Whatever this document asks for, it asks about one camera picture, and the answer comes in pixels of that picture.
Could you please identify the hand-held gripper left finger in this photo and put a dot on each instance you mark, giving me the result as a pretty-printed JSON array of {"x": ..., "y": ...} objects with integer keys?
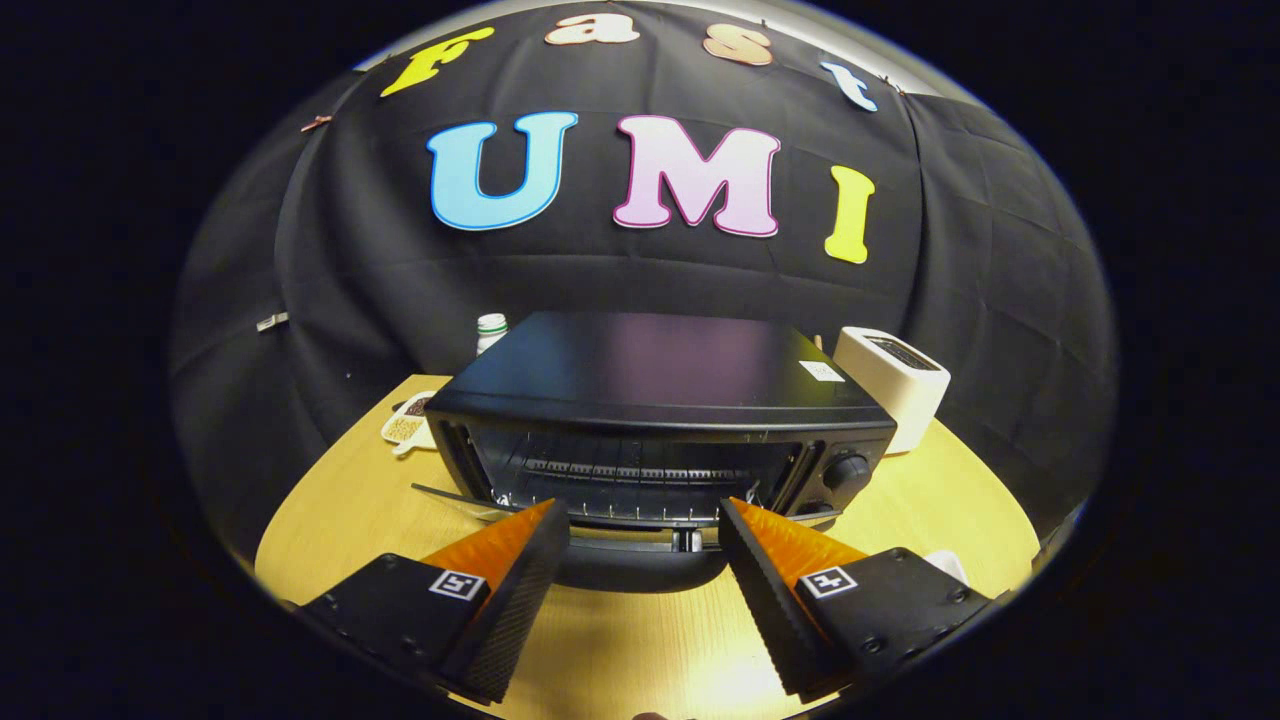
[{"x": 520, "y": 590}]

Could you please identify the white bread toaster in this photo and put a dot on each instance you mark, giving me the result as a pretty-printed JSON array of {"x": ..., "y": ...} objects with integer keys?
[{"x": 890, "y": 385}]

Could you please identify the black toaster oven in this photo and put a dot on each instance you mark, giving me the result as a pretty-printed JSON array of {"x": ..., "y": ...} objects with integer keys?
[{"x": 650, "y": 370}]

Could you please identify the small white bottle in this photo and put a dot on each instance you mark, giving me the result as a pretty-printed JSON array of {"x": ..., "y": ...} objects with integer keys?
[{"x": 491, "y": 330}]

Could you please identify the white cloth clip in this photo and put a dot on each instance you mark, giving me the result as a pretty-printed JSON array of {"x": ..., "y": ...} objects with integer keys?
[{"x": 271, "y": 321}]

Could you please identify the red cloth clip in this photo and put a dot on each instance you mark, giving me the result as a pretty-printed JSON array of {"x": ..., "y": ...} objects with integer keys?
[{"x": 316, "y": 123}]

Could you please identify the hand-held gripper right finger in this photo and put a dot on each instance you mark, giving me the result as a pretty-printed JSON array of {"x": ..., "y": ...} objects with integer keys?
[{"x": 765, "y": 595}]

